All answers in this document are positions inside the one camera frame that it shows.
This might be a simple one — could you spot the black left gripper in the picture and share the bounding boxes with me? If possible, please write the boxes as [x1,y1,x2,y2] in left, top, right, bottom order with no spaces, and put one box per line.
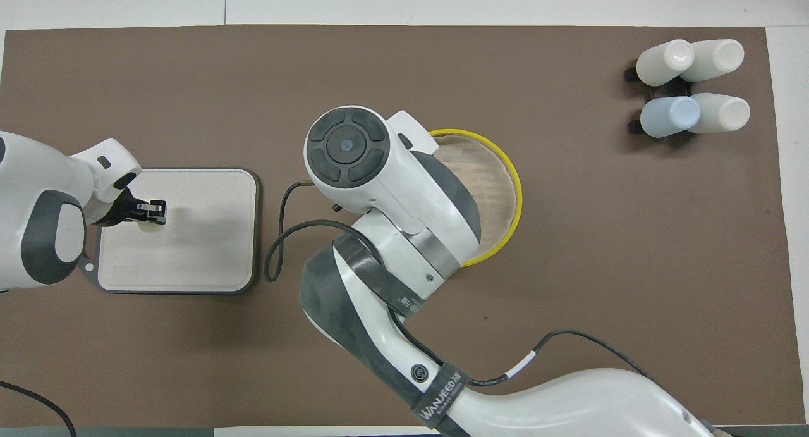
[101,187,167,228]

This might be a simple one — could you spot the yellow rimmed steamer basket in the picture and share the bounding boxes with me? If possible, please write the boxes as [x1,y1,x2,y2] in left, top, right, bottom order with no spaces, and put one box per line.
[429,128,523,268]

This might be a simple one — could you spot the grey-rimmed white cutting board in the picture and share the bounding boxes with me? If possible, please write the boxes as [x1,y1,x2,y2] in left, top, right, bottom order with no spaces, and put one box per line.
[81,167,261,295]

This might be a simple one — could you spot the brown table mat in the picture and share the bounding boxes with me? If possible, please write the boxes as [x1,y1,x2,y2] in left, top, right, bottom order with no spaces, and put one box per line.
[0,25,805,429]

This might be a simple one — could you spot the black cup rack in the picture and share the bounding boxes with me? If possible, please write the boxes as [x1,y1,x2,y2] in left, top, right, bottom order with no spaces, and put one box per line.
[624,61,655,135]

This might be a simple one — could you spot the light blue plastic cup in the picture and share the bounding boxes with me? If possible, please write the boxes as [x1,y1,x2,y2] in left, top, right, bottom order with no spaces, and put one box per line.
[640,96,702,139]

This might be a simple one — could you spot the white plastic cup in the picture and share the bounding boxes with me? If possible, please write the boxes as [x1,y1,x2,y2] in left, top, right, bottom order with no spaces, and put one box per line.
[636,39,695,87]
[679,39,745,83]
[688,93,751,134]

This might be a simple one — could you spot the black printed velcro strap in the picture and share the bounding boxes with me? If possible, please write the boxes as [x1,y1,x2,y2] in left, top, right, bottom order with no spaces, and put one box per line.
[410,361,472,430]
[332,237,424,319]

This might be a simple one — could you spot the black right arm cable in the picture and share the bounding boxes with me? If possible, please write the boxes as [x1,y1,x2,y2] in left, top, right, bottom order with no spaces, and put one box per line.
[264,180,658,387]

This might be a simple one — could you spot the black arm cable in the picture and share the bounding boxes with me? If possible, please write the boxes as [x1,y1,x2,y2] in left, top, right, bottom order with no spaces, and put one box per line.
[0,380,78,437]
[264,180,658,387]

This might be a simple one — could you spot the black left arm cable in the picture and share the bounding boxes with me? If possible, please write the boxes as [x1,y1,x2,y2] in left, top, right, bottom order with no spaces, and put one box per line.
[0,380,78,437]

